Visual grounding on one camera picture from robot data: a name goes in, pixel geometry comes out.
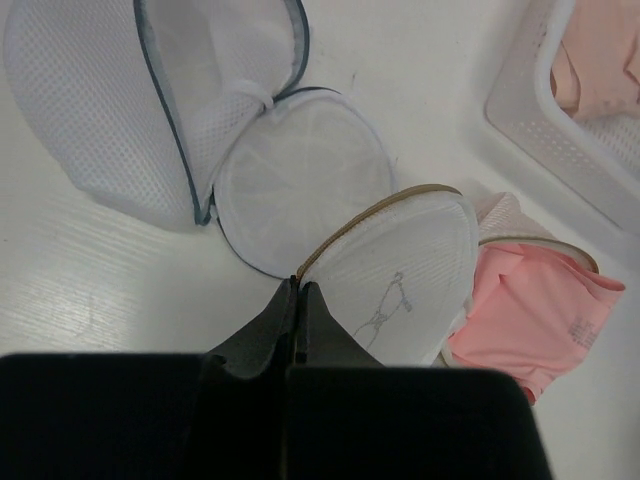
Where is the beige bra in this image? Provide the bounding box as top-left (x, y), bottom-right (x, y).
top-left (551, 0), bottom-right (639, 121)

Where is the tan-trimmed white laundry bag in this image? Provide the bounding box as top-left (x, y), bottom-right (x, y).
top-left (297, 184), bottom-right (599, 367)

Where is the pink bra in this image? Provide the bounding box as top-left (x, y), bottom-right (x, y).
top-left (443, 244), bottom-right (625, 403)

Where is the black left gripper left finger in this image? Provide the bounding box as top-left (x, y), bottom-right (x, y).
top-left (1, 279), bottom-right (297, 479)

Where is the white plastic laundry basket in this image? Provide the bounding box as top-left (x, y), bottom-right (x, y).
top-left (483, 0), bottom-right (640, 232)

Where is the grey-trimmed white laundry bag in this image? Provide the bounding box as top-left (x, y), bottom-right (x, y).
top-left (3, 1), bottom-right (396, 278)

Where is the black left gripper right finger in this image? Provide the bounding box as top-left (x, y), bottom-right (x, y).
top-left (284, 283), bottom-right (552, 479)

